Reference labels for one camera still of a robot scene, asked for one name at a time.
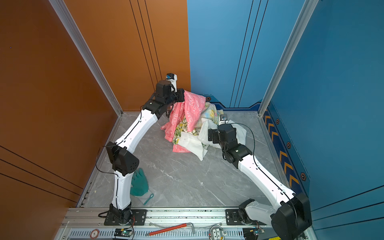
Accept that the pink printed cloth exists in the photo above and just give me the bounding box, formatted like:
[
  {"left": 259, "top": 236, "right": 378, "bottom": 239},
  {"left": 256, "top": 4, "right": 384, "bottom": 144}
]
[{"left": 161, "top": 91, "right": 206, "bottom": 153}]

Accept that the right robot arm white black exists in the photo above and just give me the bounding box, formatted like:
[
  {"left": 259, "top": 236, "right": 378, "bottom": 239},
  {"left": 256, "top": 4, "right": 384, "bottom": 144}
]
[{"left": 208, "top": 124, "right": 312, "bottom": 240}]

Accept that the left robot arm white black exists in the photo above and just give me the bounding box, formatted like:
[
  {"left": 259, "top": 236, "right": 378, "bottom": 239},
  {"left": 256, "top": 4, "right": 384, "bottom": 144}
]
[{"left": 104, "top": 79, "right": 184, "bottom": 226}]

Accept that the white cloth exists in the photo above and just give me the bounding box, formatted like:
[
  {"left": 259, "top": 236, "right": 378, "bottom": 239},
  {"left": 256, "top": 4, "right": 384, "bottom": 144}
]
[{"left": 178, "top": 120, "right": 253, "bottom": 165}]

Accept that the pastel floral cloth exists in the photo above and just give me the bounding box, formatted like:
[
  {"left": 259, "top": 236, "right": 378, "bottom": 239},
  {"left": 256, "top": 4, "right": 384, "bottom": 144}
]
[{"left": 196, "top": 102, "right": 224, "bottom": 128}]

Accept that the lemon print cloth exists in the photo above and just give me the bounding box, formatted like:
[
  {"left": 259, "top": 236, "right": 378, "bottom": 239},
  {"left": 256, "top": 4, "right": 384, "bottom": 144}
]
[{"left": 172, "top": 117, "right": 188, "bottom": 145}]

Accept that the green rubber glove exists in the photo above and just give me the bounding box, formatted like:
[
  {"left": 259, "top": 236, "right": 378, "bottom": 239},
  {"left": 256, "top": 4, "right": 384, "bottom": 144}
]
[{"left": 130, "top": 168, "right": 149, "bottom": 197}]

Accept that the white connector block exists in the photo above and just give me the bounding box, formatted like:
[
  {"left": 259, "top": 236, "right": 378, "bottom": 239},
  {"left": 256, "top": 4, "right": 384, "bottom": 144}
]
[{"left": 209, "top": 225, "right": 227, "bottom": 240}]

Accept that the small circuit board right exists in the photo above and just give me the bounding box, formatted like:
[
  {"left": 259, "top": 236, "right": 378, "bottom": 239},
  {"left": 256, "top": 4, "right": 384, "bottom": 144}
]
[{"left": 243, "top": 228, "right": 265, "bottom": 240}]

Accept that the green circuit board left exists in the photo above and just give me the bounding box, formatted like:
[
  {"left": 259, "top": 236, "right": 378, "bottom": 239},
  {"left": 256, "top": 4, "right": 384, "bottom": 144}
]
[{"left": 113, "top": 228, "right": 135, "bottom": 240}]

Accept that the red round sticker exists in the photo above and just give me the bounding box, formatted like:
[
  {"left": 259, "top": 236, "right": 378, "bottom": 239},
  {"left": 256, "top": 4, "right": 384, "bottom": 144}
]
[{"left": 90, "top": 229, "right": 100, "bottom": 240}]

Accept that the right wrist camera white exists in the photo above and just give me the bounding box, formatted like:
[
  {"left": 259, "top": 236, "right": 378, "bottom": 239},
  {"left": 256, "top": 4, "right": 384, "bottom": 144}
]
[{"left": 219, "top": 114, "right": 229, "bottom": 125}]

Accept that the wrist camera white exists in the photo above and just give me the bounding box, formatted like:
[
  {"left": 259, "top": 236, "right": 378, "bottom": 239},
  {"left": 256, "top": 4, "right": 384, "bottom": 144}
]
[
  {"left": 166, "top": 73, "right": 178, "bottom": 92},
  {"left": 219, "top": 114, "right": 229, "bottom": 125}
]

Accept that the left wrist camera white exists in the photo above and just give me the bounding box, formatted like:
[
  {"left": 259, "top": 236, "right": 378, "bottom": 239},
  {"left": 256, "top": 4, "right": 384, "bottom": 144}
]
[{"left": 166, "top": 73, "right": 178, "bottom": 92}]

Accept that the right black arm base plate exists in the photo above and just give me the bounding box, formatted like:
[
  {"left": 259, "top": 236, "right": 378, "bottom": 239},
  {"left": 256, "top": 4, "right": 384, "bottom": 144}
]
[{"left": 225, "top": 209, "right": 266, "bottom": 226}]

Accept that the red handled hex key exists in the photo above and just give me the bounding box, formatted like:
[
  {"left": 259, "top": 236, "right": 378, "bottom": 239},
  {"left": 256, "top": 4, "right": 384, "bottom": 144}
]
[{"left": 145, "top": 223, "right": 196, "bottom": 236}]

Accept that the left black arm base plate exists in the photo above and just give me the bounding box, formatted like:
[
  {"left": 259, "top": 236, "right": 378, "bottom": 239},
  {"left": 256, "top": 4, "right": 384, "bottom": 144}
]
[{"left": 104, "top": 209, "right": 147, "bottom": 227}]

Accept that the aluminium front rail frame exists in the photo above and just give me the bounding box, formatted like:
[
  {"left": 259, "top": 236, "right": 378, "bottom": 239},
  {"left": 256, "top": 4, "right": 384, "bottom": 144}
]
[{"left": 55, "top": 207, "right": 279, "bottom": 240}]

